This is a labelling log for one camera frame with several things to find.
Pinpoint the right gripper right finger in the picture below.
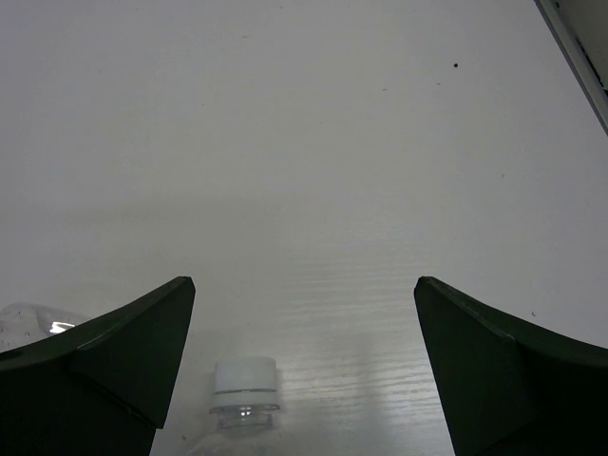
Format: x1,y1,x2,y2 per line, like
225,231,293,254
414,276,607,455

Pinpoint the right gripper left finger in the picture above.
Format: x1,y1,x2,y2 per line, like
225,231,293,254
1,276,196,455

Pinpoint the clear unlabelled plastic bottle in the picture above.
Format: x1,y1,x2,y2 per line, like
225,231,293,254
0,303,89,352

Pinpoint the white cap blue label bottle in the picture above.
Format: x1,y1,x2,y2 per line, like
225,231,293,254
187,356,290,455

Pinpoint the aluminium frame rail right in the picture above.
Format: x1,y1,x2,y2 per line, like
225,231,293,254
535,1,607,133

